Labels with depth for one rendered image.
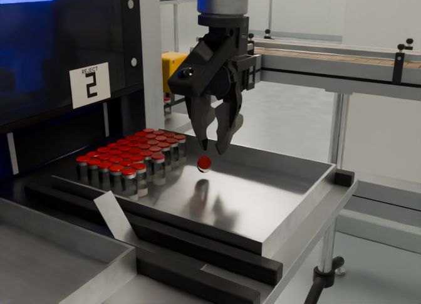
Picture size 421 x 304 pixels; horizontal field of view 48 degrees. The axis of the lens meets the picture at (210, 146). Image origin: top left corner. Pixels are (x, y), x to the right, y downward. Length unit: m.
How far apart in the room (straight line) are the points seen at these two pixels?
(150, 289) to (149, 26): 0.53
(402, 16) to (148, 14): 1.37
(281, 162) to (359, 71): 0.77
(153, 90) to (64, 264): 0.45
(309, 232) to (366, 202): 1.03
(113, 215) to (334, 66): 1.07
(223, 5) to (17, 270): 0.43
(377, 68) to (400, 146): 0.75
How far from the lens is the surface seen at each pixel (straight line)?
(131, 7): 0.85
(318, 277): 1.84
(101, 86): 0.81
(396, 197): 1.62
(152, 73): 0.91
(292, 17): 9.25
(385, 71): 1.48
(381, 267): 2.21
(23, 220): 0.65
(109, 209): 0.59
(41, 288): 0.54
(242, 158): 0.81
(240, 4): 0.69
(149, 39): 0.90
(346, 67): 1.51
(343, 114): 1.59
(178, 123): 1.03
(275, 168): 0.78
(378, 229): 2.34
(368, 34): 2.11
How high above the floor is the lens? 1.19
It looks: 20 degrees down
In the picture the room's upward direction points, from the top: straight up
